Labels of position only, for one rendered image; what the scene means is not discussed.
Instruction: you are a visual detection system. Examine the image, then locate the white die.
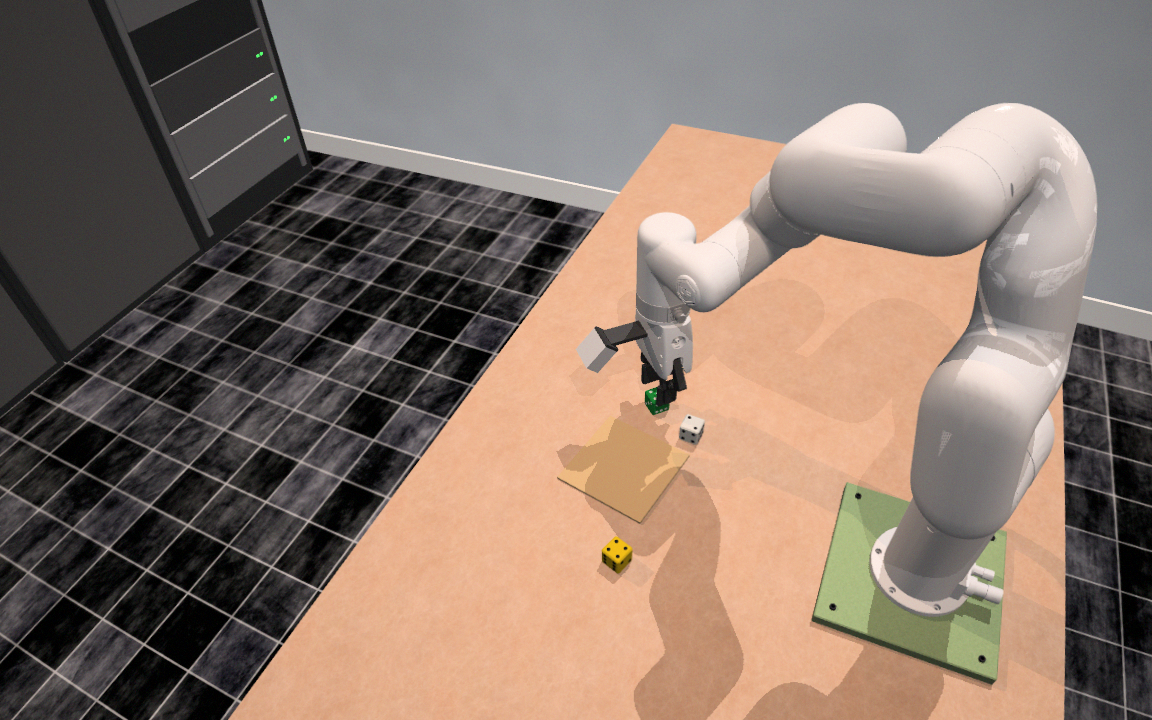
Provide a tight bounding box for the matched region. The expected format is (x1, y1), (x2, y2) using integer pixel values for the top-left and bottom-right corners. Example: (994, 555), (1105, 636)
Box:
(679, 414), (705, 445)

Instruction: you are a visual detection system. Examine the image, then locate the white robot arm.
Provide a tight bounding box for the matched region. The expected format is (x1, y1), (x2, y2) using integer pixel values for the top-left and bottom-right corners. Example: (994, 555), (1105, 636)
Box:
(636, 103), (1097, 617)

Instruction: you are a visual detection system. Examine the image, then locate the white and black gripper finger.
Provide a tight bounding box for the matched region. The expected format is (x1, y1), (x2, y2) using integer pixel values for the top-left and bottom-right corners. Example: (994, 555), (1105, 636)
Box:
(655, 357), (687, 406)
(641, 351), (659, 384)

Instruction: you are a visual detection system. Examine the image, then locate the tan square mat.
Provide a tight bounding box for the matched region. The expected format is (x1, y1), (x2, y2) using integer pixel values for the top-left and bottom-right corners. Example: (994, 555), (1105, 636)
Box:
(558, 416), (690, 524)

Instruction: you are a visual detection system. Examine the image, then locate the green die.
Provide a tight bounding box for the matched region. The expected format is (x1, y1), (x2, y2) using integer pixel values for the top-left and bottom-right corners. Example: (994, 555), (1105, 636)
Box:
(645, 387), (669, 415)

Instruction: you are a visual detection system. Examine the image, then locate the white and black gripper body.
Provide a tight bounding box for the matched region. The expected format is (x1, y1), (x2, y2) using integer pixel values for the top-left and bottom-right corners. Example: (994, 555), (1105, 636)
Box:
(635, 308), (694, 380)

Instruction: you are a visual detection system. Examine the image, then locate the yellow die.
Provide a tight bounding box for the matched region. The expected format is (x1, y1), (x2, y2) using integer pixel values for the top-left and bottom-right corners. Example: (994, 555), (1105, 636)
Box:
(602, 536), (632, 573)

